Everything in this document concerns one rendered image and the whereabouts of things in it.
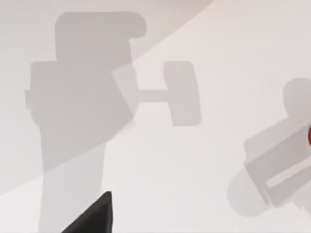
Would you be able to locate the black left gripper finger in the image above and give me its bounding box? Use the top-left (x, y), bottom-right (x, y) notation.
top-left (60, 191), bottom-right (114, 233)

